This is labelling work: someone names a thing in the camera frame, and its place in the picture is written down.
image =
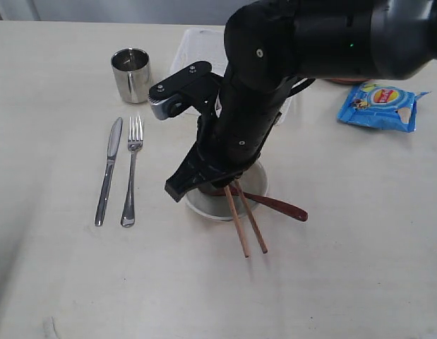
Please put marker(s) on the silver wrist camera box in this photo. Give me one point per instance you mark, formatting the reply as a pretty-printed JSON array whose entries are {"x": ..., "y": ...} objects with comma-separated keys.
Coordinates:
[{"x": 193, "y": 86}]

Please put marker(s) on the wooden chopstick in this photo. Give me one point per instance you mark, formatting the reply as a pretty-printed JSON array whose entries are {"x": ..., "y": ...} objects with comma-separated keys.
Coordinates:
[
  {"x": 253, "y": 222},
  {"x": 240, "y": 230}
]

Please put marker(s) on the white perforated plastic basket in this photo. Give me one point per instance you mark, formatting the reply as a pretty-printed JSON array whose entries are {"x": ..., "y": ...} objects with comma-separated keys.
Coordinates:
[{"x": 201, "y": 44}]

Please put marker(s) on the dark red wooden spoon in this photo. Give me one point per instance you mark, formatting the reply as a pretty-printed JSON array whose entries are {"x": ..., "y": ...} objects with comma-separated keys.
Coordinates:
[{"x": 280, "y": 206}]

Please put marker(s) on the speckled ceramic bowl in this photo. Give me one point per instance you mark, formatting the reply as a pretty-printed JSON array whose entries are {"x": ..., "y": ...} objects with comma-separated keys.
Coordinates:
[{"x": 253, "y": 181}]

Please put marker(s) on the stainless steel cup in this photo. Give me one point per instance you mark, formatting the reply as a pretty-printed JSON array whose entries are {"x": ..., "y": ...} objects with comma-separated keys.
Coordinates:
[{"x": 132, "y": 74}]

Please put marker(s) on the silver table knife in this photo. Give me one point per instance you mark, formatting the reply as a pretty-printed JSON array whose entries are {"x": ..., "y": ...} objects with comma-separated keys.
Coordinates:
[{"x": 112, "y": 150}]

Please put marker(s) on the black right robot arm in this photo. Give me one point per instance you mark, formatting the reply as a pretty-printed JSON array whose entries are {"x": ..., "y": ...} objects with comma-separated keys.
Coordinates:
[{"x": 273, "y": 48}]

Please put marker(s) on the silver metal fork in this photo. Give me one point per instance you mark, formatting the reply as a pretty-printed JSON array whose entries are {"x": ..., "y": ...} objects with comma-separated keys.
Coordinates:
[{"x": 134, "y": 145}]

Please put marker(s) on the brown wooden plate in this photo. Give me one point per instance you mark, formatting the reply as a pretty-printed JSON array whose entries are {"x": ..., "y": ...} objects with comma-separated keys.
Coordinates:
[{"x": 347, "y": 81}]

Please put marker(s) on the blue chips bag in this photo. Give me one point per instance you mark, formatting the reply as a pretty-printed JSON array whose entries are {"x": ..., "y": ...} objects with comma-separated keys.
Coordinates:
[{"x": 383, "y": 107}]

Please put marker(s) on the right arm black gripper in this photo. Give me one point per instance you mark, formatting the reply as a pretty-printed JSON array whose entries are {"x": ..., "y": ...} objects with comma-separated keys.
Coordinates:
[{"x": 236, "y": 117}]

